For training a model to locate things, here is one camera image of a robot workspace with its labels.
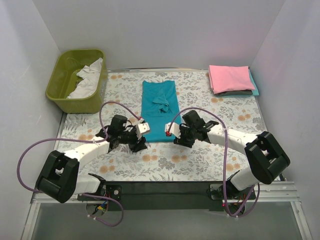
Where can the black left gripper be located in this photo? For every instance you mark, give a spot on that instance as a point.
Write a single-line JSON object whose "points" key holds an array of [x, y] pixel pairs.
{"points": [[136, 141]]}

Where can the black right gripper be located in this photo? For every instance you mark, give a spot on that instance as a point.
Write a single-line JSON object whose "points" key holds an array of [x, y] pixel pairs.
{"points": [[182, 139]]}

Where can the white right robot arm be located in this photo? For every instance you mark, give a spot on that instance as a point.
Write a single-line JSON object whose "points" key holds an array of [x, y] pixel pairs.
{"points": [[266, 158]]}

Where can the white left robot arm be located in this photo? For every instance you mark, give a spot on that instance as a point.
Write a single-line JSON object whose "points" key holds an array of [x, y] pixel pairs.
{"points": [[59, 177]]}

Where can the floral patterned table mat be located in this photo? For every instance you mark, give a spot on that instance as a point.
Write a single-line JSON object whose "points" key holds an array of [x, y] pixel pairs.
{"points": [[164, 161]]}

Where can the pink folded t shirt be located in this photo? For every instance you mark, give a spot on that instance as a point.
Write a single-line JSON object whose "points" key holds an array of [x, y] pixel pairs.
{"points": [[230, 78]]}

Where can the white crumpled t shirt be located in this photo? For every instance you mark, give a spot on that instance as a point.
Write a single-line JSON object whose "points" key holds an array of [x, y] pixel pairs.
{"points": [[89, 80]]}

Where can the olive green plastic basket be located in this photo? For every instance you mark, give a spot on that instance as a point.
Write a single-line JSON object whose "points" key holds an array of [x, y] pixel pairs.
{"points": [[64, 80]]}

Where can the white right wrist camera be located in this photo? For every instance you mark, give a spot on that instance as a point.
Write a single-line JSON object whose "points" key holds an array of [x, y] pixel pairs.
{"points": [[172, 129]]}

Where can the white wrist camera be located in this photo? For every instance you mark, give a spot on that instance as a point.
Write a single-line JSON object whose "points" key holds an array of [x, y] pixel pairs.
{"points": [[172, 129], [142, 128]]}

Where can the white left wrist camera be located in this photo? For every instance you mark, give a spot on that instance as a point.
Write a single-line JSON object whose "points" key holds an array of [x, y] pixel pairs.
{"points": [[142, 128]]}

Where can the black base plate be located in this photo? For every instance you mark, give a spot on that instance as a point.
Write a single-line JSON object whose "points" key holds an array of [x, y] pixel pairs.
{"points": [[171, 203]]}

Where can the aluminium front rail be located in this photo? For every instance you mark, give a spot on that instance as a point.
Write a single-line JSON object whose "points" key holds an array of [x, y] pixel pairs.
{"points": [[278, 191]]}

